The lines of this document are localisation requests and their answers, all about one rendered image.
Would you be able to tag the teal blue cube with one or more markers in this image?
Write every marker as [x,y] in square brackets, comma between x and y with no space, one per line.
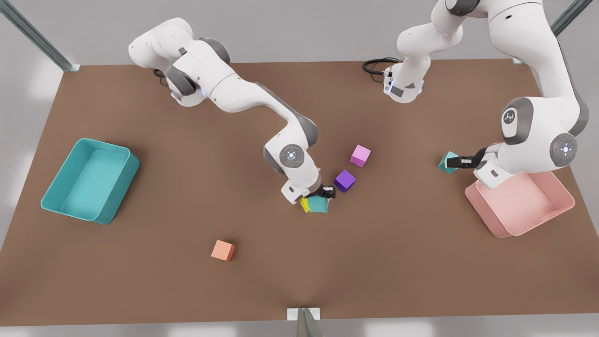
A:
[318,205]
[447,162]

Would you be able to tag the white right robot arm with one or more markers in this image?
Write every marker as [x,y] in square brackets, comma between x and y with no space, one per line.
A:
[234,89]

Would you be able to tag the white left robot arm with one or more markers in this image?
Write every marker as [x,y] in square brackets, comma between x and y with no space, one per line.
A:
[524,56]

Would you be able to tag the dark purple cube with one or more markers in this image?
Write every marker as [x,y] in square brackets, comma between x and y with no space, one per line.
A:
[345,180]

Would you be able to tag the yellow cube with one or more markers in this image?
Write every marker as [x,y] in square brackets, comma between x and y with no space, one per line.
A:
[304,205]

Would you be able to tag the light pink cube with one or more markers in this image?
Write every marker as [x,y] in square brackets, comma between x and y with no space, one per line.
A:
[360,156]

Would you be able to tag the pink plastic bin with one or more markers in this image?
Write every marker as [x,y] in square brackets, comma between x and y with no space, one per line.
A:
[522,203]

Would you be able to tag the orange cube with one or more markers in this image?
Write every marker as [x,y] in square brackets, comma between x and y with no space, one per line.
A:
[222,250]

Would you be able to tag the teal plastic bin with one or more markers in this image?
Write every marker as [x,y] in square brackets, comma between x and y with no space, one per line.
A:
[91,180]

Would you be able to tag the silver frame post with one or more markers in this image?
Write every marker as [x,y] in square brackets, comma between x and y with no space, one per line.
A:
[305,322]
[37,40]
[568,16]

